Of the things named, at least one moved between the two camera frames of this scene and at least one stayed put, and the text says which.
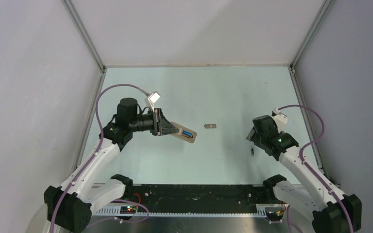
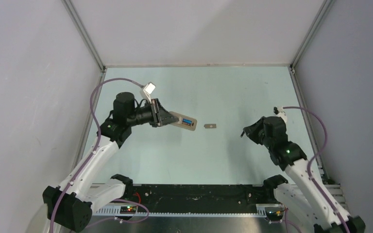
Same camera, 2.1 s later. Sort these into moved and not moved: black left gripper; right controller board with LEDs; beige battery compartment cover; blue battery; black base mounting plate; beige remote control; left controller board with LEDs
Moved: beige remote control; black left gripper; blue battery
Not moved: black base mounting plate; beige battery compartment cover; left controller board with LEDs; right controller board with LEDs
